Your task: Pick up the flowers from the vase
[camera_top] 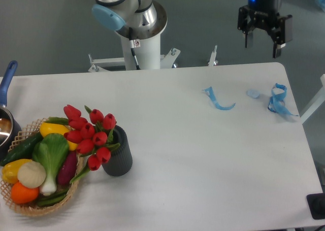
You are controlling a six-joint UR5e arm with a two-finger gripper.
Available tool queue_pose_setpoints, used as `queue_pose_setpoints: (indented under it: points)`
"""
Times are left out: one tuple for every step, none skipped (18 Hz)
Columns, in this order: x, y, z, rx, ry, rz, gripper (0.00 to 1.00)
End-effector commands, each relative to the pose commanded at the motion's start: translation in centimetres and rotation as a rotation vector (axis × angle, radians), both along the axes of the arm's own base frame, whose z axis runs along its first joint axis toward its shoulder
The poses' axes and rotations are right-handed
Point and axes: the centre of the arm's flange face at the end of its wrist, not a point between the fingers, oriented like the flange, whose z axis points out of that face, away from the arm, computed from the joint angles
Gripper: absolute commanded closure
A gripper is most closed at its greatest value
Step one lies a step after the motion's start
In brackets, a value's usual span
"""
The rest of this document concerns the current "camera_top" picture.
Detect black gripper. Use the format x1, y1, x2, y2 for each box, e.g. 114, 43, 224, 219
237, 0, 293, 58

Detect dark grey ribbed vase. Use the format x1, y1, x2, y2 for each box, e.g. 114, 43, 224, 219
102, 125, 133, 177

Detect small light blue cap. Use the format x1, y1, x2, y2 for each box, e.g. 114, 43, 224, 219
246, 89, 260, 99

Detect tangled blue ribbon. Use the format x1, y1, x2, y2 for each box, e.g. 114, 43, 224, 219
267, 83, 299, 117

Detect blue ribbon strip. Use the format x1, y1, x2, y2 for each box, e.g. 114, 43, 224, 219
203, 86, 236, 111

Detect black device at edge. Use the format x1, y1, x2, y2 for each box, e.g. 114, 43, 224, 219
306, 193, 324, 220

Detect red tulip bouquet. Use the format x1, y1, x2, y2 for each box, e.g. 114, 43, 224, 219
63, 105, 120, 184

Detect yellow squash toy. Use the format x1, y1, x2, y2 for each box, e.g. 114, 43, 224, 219
40, 122, 78, 151

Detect purple sweet potato toy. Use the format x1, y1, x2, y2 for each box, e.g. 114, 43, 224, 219
57, 151, 78, 185

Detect green bok choy toy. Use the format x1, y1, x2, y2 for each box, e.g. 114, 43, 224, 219
32, 133, 69, 196

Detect green cucumber toy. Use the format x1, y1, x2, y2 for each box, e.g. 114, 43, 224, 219
1, 132, 43, 167

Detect white onion toy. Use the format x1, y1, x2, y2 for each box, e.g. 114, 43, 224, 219
17, 161, 46, 188

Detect green bean pods toy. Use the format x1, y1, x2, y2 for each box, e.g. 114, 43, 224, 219
36, 189, 68, 208

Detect woven wicker basket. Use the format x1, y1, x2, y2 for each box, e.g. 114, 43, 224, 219
1, 117, 79, 217

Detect yellow bell pepper toy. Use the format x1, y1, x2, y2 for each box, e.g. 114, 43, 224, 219
2, 159, 32, 184

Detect orange fruit toy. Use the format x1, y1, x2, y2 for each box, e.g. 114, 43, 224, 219
11, 182, 39, 204

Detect white frame at right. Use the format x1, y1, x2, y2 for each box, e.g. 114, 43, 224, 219
300, 74, 324, 124

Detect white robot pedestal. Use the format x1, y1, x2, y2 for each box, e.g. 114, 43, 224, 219
87, 27, 219, 73

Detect blue handled saucepan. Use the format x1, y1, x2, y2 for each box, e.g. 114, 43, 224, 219
1, 60, 21, 160

